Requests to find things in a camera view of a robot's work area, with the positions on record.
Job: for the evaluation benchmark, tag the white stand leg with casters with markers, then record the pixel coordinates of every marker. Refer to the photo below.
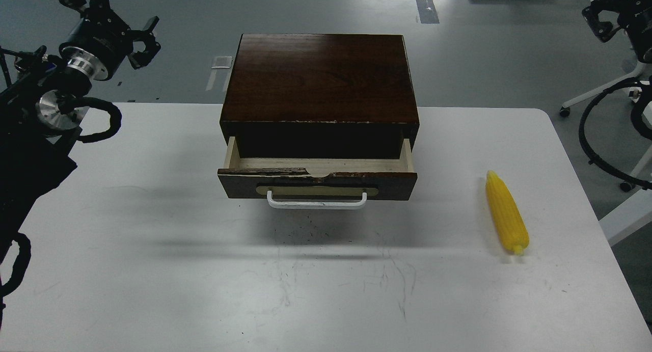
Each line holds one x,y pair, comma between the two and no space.
639,120

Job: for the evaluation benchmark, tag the wooden drawer with brown front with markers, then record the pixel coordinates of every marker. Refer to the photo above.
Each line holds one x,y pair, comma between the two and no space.
318,179

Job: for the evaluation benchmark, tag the yellow corn cob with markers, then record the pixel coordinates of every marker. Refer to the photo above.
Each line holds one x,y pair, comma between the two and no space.
509,224

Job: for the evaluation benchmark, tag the dark brown wooden cabinet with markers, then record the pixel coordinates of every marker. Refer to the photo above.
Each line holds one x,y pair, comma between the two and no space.
320,96

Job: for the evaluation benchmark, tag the grey floor tape strip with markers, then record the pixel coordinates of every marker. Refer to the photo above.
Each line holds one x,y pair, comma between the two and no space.
427,13

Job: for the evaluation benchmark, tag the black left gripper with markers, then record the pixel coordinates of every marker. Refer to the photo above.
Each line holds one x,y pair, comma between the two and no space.
101,35

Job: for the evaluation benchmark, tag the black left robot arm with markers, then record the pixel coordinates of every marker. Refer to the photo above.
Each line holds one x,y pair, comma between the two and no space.
46,107

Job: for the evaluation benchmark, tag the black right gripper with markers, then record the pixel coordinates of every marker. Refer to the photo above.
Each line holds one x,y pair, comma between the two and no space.
632,14

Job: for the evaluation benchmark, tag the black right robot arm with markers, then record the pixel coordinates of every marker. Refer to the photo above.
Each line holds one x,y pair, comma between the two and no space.
641,42

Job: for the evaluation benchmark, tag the white metal drawer handle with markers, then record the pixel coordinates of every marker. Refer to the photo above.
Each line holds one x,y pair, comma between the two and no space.
317,205

